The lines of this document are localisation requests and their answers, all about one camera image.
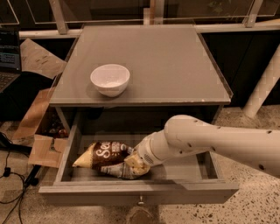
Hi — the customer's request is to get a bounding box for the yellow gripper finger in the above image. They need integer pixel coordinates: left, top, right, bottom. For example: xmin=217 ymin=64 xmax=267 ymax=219
xmin=124 ymin=153 xmax=150 ymax=175

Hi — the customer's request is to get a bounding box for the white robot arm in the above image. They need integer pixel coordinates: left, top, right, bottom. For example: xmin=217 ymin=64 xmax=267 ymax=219
xmin=125 ymin=115 xmax=280 ymax=177

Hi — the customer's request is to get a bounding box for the black cable on floor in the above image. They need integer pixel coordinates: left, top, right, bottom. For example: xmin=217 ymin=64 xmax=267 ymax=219
xmin=0 ymin=131 xmax=40 ymax=224

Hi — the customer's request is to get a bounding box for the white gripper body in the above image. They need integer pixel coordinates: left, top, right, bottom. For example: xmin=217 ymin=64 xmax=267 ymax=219
xmin=136 ymin=130 xmax=180 ymax=166

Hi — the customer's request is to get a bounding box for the brown chip bag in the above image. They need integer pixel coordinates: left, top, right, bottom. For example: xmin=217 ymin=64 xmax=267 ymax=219
xmin=73 ymin=142 xmax=143 ymax=179

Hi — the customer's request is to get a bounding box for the grey cabinet with counter top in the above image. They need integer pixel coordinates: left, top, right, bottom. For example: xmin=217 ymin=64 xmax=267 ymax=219
xmin=50 ymin=24 xmax=232 ymax=134

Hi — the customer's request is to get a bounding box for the metal drawer knob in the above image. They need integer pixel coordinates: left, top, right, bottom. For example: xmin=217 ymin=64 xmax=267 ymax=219
xmin=137 ymin=196 xmax=145 ymax=206

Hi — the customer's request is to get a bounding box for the open cardboard box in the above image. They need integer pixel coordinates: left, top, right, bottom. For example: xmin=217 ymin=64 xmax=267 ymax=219
xmin=12 ymin=87 xmax=68 ymax=168

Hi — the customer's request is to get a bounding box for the brown paper sheet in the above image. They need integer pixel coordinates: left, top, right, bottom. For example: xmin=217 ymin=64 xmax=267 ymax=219
xmin=20 ymin=38 xmax=67 ymax=79

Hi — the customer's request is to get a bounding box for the white ceramic bowl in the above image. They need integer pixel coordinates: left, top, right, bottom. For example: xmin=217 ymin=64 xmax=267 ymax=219
xmin=90 ymin=64 xmax=130 ymax=97

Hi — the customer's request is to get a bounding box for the open laptop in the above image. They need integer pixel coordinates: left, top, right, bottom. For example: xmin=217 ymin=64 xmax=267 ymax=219
xmin=0 ymin=28 xmax=22 ymax=93

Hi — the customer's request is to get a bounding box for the grey open top drawer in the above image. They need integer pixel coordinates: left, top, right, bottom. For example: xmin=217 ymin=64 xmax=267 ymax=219
xmin=38 ymin=112 xmax=240 ymax=206

